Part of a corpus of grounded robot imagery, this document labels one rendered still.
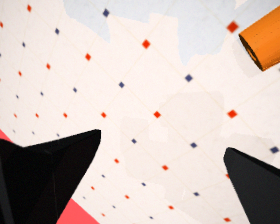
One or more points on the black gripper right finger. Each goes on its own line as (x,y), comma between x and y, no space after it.
(257,185)

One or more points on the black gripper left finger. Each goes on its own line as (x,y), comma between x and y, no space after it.
(37,181)

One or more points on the orange cylinder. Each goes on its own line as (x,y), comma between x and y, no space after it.
(262,40)

